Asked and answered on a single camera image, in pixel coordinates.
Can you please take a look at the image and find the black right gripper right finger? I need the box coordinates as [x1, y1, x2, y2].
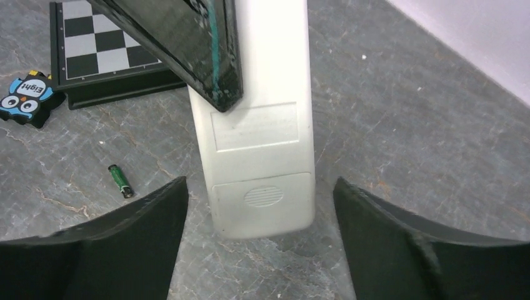
[333, 178, 529, 299]

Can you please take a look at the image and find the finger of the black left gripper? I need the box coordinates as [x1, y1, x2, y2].
[90, 0, 243, 113]

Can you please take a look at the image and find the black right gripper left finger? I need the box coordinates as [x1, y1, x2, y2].
[1, 177, 189, 299]

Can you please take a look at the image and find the green battery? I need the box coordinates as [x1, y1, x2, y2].
[107, 164, 134, 199]

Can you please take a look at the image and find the white remote control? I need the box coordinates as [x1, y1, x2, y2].
[189, 0, 316, 239]

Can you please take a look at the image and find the black white chessboard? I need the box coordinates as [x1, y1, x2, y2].
[49, 1, 186, 110]

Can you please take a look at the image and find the blue owl eraser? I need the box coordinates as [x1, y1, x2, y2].
[1, 70, 66, 129]

